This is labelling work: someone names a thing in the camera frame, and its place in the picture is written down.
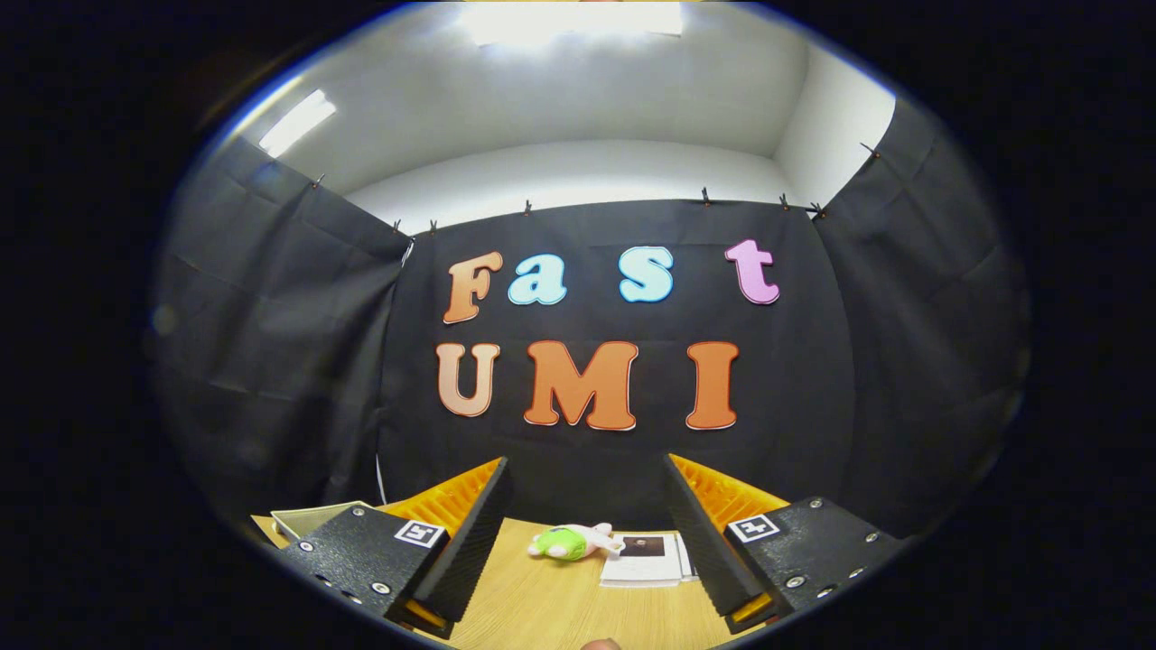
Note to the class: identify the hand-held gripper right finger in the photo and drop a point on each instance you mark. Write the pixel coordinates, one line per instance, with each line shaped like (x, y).
(709, 551)

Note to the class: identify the green and pink plush toy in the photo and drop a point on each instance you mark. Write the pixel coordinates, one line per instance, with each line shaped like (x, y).
(560, 543)

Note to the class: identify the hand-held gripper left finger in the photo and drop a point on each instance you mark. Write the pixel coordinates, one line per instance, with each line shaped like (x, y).
(474, 551)

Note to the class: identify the large ceiling light panel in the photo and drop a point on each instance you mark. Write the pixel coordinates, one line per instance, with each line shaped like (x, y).
(569, 20)

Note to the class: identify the black backdrop cloth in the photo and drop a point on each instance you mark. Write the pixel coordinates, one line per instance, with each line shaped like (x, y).
(591, 316)

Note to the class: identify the light blue cover book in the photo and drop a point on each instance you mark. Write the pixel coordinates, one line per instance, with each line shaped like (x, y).
(688, 560)

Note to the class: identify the beige fabric storage box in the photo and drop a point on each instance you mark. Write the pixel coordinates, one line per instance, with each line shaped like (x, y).
(312, 519)

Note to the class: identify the white cover book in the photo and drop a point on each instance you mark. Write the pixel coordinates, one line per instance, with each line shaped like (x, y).
(646, 569)

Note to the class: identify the narrow ceiling light panel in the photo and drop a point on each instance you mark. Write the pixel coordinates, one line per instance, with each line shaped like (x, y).
(296, 124)

